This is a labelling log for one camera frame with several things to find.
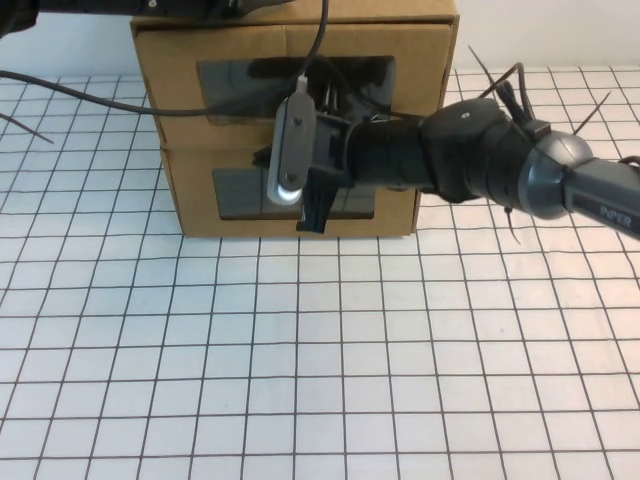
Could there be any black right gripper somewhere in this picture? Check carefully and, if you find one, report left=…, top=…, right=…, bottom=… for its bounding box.
left=251, top=112, right=360, bottom=235

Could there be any brown cardboard shoe box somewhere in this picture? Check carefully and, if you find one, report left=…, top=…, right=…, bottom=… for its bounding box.
left=128, top=0, right=460, bottom=239

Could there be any white black-grid tablecloth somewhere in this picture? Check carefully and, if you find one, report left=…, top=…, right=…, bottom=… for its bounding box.
left=0, top=67, right=640, bottom=480

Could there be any thin black zip tie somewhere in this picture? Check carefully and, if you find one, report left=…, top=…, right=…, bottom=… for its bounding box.
left=573, top=91, right=614, bottom=135
left=468, top=44, right=504, bottom=86
left=0, top=113, right=55, bottom=146
left=502, top=207, right=524, bottom=245

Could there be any black left camera cable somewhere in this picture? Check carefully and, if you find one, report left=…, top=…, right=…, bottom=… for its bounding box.
left=0, top=0, right=331, bottom=117

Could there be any dark right camera cable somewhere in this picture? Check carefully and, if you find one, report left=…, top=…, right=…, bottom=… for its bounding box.
left=482, top=62, right=539, bottom=129

